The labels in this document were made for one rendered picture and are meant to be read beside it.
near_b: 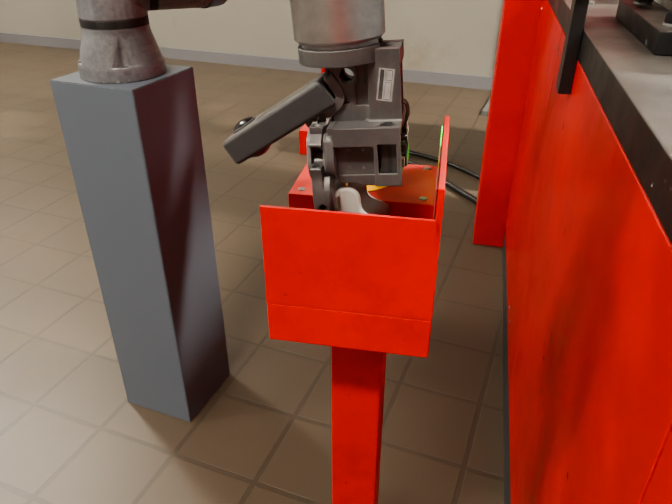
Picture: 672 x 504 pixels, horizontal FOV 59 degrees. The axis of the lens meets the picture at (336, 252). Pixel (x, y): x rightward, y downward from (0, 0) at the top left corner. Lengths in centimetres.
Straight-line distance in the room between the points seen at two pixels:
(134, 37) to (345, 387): 71
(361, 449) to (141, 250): 63
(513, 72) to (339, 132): 147
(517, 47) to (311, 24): 147
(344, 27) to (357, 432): 50
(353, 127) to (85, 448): 114
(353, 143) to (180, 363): 93
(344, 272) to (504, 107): 147
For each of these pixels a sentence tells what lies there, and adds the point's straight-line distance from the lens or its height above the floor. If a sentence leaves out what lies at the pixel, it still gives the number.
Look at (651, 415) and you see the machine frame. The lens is 49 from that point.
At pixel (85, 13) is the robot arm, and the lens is 114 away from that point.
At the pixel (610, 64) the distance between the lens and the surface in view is 81.
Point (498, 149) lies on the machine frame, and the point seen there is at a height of 36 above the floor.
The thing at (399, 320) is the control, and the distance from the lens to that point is 56.
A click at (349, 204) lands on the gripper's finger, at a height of 81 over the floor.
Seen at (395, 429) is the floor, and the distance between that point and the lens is 142.
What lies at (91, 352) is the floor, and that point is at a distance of 174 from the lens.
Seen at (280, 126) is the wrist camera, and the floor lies 87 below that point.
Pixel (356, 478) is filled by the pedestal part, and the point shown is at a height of 38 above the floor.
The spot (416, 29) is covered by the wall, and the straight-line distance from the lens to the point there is 416.
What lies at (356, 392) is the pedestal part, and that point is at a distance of 73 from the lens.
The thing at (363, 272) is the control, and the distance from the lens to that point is 54.
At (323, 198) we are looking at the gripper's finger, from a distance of 51.
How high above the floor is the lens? 104
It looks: 30 degrees down
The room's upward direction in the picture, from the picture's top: straight up
